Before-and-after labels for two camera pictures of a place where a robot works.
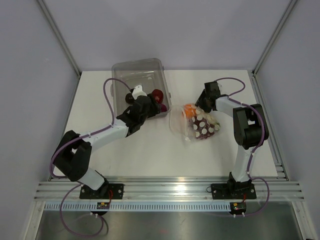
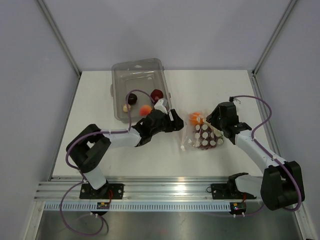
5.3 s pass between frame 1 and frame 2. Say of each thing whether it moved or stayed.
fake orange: moved
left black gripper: moved
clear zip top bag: moved
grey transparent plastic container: stayed
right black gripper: moved
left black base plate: stayed
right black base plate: stayed
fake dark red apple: stayed
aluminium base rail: stayed
